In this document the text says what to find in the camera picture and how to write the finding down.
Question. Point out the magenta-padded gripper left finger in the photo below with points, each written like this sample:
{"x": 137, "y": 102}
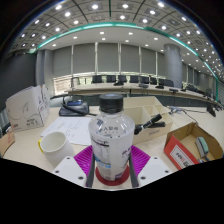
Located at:
{"x": 83, "y": 160}

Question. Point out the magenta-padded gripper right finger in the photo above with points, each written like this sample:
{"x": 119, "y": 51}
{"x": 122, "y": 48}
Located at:
{"x": 141, "y": 160}

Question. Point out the clear plastic water bottle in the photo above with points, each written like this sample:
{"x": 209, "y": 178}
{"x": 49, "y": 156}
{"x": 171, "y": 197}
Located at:
{"x": 111, "y": 143}

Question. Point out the white paper sheet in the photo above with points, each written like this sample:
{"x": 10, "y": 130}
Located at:
{"x": 66, "y": 128}

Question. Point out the open cardboard box red side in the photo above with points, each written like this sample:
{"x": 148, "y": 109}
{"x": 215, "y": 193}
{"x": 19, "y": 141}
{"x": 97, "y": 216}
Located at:
{"x": 178, "y": 155}

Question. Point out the beige compartment organizer box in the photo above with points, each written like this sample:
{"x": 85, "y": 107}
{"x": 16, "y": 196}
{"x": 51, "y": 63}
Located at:
{"x": 146, "y": 111}

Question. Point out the black desk telephone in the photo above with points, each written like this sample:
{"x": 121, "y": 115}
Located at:
{"x": 75, "y": 108}

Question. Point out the green whiteboard eraser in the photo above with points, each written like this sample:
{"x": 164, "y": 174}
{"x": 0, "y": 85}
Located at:
{"x": 202, "y": 146}

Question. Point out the long curved conference desk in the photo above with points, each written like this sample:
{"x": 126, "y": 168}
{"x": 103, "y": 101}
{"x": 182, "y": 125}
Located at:
{"x": 100, "y": 87}

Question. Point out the white printed cardboard box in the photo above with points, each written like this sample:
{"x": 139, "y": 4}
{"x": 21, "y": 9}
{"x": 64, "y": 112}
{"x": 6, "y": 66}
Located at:
{"x": 25, "y": 108}

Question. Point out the flat brown cardboard piece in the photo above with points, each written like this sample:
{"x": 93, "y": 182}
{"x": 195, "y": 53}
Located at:
{"x": 6, "y": 143}

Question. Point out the row of black office chairs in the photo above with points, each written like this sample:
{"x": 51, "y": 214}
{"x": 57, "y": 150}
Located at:
{"x": 133, "y": 79}

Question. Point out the black table microphone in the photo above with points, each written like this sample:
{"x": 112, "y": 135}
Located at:
{"x": 211, "y": 110}

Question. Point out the recessed ceiling lights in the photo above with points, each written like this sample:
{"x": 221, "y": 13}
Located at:
{"x": 200, "y": 40}

